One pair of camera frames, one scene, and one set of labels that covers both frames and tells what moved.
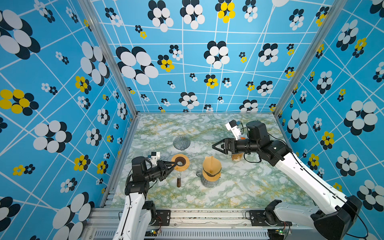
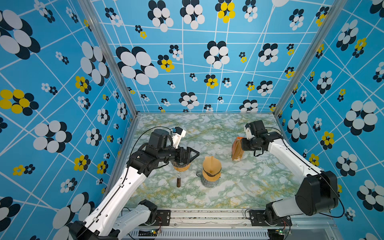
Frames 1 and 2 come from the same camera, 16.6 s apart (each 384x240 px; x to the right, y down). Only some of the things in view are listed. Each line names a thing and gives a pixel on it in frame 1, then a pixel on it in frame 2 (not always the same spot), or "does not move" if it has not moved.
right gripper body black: [233, 142] → [249, 144]
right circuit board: [276, 233] does not move
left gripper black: [164, 173] → [187, 159]
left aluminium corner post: [87, 8] does not move
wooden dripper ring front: [211, 178] does not move
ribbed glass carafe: [207, 183] does not move
